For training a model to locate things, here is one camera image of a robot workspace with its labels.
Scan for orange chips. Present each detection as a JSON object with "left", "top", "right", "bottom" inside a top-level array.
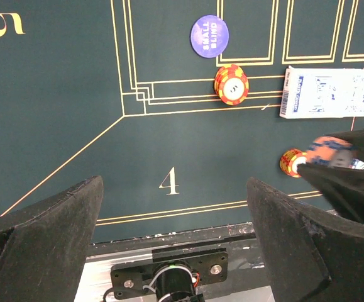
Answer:
[{"left": 214, "top": 64, "right": 250, "bottom": 106}]

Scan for blue playing card box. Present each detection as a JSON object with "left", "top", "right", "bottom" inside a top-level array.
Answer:
[{"left": 280, "top": 66, "right": 364, "bottom": 119}]

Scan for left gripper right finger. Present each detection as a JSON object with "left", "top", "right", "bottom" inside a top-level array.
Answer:
[{"left": 246, "top": 177, "right": 364, "bottom": 301}]

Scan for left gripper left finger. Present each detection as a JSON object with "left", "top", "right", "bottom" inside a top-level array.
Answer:
[{"left": 0, "top": 176, "right": 104, "bottom": 301}]

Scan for green poker table mat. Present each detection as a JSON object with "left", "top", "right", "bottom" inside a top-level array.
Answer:
[{"left": 0, "top": 1, "right": 364, "bottom": 242}]

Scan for orange poker chip stack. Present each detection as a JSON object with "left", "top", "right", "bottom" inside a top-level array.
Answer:
[{"left": 279, "top": 148, "right": 307, "bottom": 178}]

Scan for blue small blind button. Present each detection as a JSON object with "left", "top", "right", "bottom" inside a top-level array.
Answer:
[{"left": 190, "top": 14, "right": 229, "bottom": 59}]

